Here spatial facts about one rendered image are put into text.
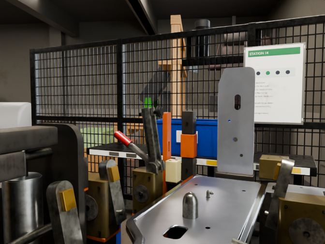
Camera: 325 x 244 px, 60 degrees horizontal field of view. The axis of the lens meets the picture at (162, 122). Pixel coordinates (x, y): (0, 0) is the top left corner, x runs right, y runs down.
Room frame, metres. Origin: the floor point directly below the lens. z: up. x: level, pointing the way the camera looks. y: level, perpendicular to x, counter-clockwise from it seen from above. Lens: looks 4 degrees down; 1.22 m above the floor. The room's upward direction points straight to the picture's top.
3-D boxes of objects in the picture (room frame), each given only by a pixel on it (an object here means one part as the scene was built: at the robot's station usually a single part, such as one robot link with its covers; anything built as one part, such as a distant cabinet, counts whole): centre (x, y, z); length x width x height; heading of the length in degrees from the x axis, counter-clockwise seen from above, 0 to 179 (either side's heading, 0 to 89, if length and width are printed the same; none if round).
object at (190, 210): (0.55, -0.06, 1.02); 0.03 x 0.03 x 0.07
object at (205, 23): (1.34, -0.19, 1.52); 0.07 x 0.07 x 0.18
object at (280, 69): (1.12, -0.44, 1.30); 0.23 x 0.02 x 0.31; 65
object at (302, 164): (1.14, -0.11, 1.02); 0.90 x 0.22 x 0.03; 65
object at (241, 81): (0.90, -0.23, 1.17); 0.12 x 0.01 x 0.34; 65
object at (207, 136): (1.14, -0.13, 1.10); 0.30 x 0.17 x 0.13; 65
